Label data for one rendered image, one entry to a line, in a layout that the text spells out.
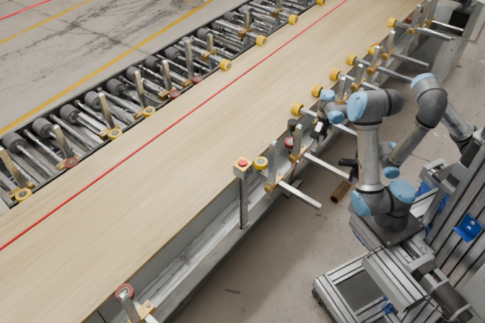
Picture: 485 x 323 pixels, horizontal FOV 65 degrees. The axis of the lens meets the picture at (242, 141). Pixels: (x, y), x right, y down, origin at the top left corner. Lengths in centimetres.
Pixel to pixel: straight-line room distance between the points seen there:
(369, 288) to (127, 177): 163
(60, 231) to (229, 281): 123
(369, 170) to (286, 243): 145
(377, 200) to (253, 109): 119
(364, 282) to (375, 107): 140
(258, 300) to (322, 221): 81
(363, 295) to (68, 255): 172
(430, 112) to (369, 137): 31
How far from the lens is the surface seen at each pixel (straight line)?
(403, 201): 176
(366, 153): 165
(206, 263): 211
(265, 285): 282
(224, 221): 233
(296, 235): 303
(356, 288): 267
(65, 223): 219
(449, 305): 190
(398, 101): 166
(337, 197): 320
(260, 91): 276
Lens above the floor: 256
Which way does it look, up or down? 44 degrees down
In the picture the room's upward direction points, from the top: 1 degrees counter-clockwise
